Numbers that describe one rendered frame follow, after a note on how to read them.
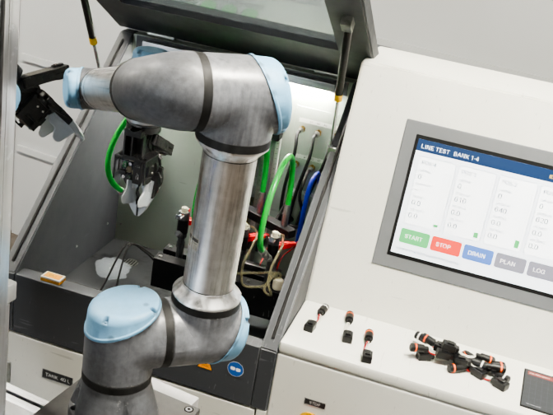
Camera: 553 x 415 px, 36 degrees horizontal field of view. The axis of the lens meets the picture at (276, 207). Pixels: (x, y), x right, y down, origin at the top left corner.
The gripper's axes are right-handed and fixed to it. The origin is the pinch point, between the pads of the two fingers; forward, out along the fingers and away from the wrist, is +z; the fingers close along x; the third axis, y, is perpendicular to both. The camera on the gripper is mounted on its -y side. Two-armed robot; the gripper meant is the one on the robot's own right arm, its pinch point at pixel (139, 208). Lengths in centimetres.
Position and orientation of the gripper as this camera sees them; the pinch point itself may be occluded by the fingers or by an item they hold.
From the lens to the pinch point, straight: 186.4
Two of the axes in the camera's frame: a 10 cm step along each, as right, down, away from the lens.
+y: -2.9, 3.3, -9.0
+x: 9.4, 2.5, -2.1
